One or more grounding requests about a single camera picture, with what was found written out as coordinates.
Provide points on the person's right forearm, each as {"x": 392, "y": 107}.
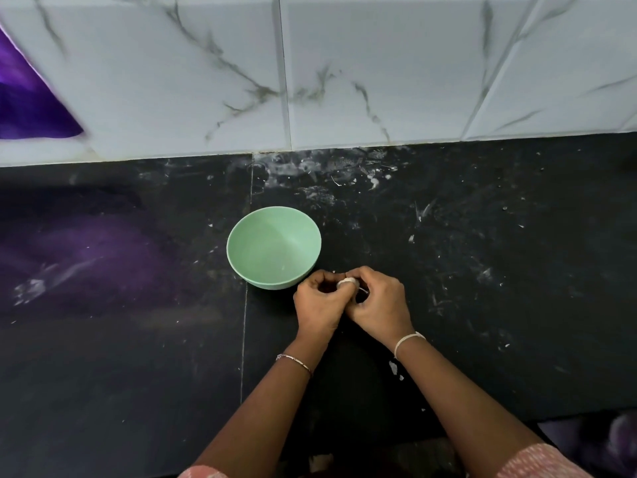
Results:
{"x": 468, "y": 413}

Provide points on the pink patterned sleeve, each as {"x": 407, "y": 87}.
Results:
{"x": 542, "y": 461}
{"x": 202, "y": 473}

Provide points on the purple cloth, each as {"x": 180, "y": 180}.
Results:
{"x": 25, "y": 99}

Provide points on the person's left hand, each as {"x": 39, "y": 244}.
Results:
{"x": 318, "y": 308}

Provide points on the person's left forearm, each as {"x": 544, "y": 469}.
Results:
{"x": 261, "y": 418}

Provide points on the person's right hand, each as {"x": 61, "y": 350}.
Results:
{"x": 383, "y": 308}

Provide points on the mint green bowl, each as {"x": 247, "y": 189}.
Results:
{"x": 274, "y": 244}

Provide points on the pink patterned right sleeve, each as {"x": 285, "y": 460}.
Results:
{"x": 542, "y": 461}

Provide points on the pink patterned left sleeve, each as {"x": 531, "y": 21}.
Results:
{"x": 202, "y": 473}

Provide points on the white garlic bulb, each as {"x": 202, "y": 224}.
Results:
{"x": 346, "y": 283}

